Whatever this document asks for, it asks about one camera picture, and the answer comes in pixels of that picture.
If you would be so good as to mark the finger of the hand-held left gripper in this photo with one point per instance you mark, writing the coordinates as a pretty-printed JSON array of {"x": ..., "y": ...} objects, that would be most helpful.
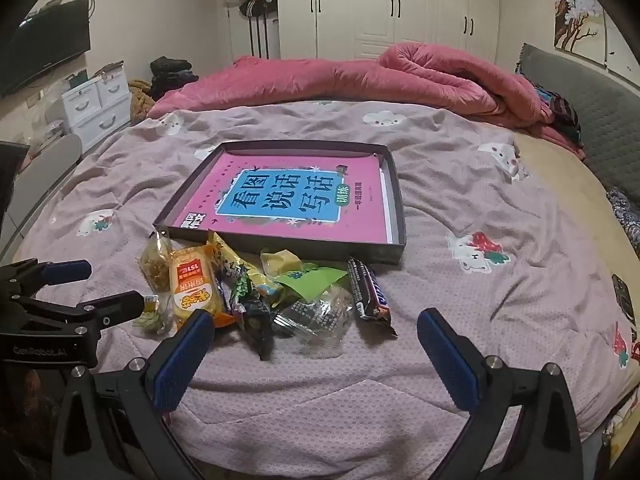
[
  {"x": 65, "y": 271},
  {"x": 117, "y": 306}
]

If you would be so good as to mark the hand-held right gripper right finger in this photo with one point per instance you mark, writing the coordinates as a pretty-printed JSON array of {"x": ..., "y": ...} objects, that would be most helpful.
[{"x": 450, "y": 360}]

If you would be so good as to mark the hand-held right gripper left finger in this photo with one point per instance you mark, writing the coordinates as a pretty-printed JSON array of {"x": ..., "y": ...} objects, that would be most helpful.
[{"x": 177, "y": 360}]

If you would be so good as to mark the small square pastry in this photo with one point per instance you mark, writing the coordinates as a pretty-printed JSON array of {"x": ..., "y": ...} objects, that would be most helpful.
[{"x": 150, "y": 317}]

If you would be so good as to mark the clear packet of nut brittle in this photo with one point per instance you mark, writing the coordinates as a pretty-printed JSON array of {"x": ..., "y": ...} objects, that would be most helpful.
[{"x": 156, "y": 265}]

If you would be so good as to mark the orange biscuit packet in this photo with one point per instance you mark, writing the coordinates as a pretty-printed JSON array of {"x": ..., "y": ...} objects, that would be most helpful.
[{"x": 192, "y": 290}]

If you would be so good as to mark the dark green pea packet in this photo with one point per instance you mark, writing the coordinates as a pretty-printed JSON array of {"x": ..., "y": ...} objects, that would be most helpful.
[{"x": 255, "y": 320}]

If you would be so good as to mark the dark chocolate bar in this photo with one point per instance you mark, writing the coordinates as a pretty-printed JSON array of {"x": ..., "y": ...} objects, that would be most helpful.
[{"x": 367, "y": 292}]

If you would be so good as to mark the long yellow snack bar packet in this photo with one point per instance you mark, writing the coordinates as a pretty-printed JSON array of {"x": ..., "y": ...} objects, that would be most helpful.
[{"x": 230, "y": 262}]

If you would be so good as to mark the pale yellow snack packet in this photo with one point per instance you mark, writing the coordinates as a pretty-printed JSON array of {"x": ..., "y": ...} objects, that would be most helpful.
[{"x": 280, "y": 262}]

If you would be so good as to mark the blue cookie packet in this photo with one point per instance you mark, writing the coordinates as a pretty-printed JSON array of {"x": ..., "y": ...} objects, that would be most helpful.
[{"x": 315, "y": 317}]

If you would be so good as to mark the light green snack packet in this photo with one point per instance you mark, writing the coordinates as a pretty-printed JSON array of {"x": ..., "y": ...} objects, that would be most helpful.
[{"x": 310, "y": 280}]

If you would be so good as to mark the dark shallow box tray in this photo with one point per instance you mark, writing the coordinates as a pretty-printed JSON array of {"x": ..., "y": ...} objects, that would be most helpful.
[{"x": 300, "y": 251}]

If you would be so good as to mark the printed lilac bedsheet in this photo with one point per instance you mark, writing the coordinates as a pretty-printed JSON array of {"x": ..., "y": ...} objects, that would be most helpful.
[{"x": 450, "y": 200}]

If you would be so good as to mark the white drawer unit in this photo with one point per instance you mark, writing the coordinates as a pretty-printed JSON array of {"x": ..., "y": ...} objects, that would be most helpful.
[{"x": 95, "y": 110}]

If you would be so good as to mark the tan knitted throw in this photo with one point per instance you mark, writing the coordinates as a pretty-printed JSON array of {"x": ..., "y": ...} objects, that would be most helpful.
[{"x": 140, "y": 100}]

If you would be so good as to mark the pink and blue book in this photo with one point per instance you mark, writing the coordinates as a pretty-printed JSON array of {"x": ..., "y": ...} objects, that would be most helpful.
[{"x": 280, "y": 195}]

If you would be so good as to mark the beige bed sheet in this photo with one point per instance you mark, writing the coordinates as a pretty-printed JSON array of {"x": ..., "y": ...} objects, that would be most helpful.
[{"x": 575, "y": 195}]

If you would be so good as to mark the dark clothes pile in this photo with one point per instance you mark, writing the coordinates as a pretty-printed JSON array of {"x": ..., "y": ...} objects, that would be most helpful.
[{"x": 172, "y": 77}]

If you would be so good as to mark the dark floral cloth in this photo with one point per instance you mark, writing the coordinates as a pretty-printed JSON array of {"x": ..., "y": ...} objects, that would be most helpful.
[{"x": 625, "y": 220}]

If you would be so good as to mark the black flat television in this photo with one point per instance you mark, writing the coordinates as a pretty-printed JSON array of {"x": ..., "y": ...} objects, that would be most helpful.
[{"x": 45, "y": 45}]

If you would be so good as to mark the striped folded clothes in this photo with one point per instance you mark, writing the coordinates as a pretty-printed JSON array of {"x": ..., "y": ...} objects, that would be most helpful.
[{"x": 560, "y": 112}]

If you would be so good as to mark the grey padded headboard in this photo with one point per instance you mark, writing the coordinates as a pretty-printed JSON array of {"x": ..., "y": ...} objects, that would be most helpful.
[{"x": 600, "y": 110}]

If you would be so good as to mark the pink quilt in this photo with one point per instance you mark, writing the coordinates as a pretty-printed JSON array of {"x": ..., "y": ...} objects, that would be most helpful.
[{"x": 350, "y": 75}]

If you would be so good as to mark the white wardrobe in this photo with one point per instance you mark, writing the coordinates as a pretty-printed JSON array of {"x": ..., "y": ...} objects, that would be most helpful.
[{"x": 400, "y": 10}]

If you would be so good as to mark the blossom tree wall painting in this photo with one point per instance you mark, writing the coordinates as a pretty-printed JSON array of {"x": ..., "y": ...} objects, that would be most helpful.
[{"x": 575, "y": 5}]

